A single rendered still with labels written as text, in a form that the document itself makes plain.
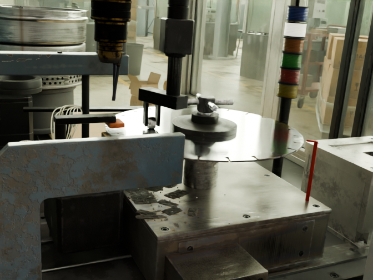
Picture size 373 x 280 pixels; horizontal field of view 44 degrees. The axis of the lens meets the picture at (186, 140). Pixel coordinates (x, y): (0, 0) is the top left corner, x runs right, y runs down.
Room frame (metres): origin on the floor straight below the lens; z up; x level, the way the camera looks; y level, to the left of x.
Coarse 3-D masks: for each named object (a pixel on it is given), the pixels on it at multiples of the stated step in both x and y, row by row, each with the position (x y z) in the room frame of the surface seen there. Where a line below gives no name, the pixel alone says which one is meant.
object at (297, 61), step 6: (282, 54) 0.99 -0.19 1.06; (288, 54) 0.98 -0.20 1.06; (294, 54) 0.98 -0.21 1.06; (300, 54) 0.98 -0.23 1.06; (282, 60) 0.99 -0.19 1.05; (288, 60) 0.98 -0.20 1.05; (294, 60) 0.98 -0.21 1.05; (300, 60) 0.98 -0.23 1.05; (282, 66) 0.99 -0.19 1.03; (288, 66) 0.98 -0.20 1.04; (294, 66) 0.98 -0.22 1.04; (300, 66) 0.99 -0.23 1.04
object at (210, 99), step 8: (200, 96) 0.75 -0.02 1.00; (208, 96) 0.76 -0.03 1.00; (192, 104) 0.75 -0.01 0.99; (200, 104) 0.74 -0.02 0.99; (208, 104) 0.73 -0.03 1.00; (216, 104) 0.76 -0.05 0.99; (224, 104) 0.76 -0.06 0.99; (232, 104) 0.76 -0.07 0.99; (200, 112) 0.74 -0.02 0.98; (208, 112) 0.74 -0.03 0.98
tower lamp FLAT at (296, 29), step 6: (288, 24) 0.98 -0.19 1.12; (294, 24) 0.98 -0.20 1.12; (300, 24) 0.98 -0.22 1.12; (306, 24) 0.99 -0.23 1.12; (288, 30) 0.98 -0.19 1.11; (294, 30) 0.98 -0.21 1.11; (300, 30) 0.98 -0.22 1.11; (288, 36) 0.98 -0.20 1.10; (294, 36) 0.98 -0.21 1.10; (300, 36) 0.98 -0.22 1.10
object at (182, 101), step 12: (168, 60) 0.70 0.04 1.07; (180, 60) 0.69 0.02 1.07; (168, 72) 0.69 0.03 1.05; (180, 72) 0.69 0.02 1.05; (168, 84) 0.69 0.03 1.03; (180, 84) 0.70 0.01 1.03; (144, 96) 0.72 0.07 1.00; (156, 96) 0.71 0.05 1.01; (168, 96) 0.69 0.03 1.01; (180, 96) 0.69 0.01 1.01; (144, 108) 0.72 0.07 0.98; (156, 108) 0.73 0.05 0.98; (180, 108) 0.68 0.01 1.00; (144, 120) 0.72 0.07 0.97; (156, 120) 0.73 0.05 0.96
